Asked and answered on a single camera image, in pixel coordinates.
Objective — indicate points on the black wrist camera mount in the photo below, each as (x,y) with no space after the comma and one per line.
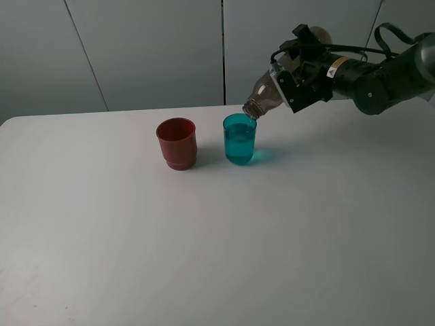
(306,87)

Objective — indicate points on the red plastic cup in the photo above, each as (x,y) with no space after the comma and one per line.
(177,139)

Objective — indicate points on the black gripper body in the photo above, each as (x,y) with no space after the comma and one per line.
(332,74)

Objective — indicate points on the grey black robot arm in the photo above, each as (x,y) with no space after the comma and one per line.
(401,68)

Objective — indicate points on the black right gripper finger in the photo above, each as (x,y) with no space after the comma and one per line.
(305,36)

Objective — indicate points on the smoky translucent water bottle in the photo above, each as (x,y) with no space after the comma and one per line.
(265,95)

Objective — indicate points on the teal translucent plastic cup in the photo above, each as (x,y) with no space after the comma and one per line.
(239,138)

